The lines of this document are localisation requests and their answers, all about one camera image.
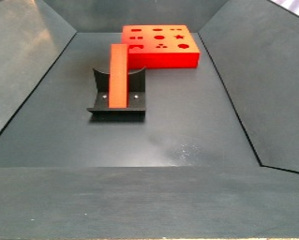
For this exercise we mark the red arch foam block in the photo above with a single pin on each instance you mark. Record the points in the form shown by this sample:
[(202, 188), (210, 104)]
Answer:
[(120, 76)]

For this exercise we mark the black curved fixture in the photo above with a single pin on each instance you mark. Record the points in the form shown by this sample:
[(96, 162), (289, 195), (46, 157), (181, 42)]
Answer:
[(136, 90)]

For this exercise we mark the orange foam shape board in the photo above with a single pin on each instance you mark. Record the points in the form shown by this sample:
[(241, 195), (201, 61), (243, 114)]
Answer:
[(161, 46)]

